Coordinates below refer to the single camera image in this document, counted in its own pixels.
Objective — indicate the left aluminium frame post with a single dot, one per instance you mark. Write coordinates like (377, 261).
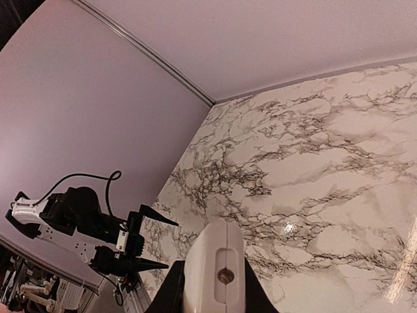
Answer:
(138, 44)

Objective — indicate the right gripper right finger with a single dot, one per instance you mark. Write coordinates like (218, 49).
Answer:
(256, 299)

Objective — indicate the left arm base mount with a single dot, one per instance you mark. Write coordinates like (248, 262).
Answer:
(129, 282)

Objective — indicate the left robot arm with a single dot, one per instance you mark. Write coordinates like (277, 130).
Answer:
(74, 221)

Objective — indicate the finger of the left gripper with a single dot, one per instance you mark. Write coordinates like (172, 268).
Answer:
(150, 213)
(147, 265)

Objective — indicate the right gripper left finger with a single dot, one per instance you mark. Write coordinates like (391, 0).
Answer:
(170, 295)

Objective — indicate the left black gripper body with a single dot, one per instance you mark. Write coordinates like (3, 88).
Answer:
(129, 260)

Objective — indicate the white remote control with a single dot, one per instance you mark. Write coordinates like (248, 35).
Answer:
(214, 271)

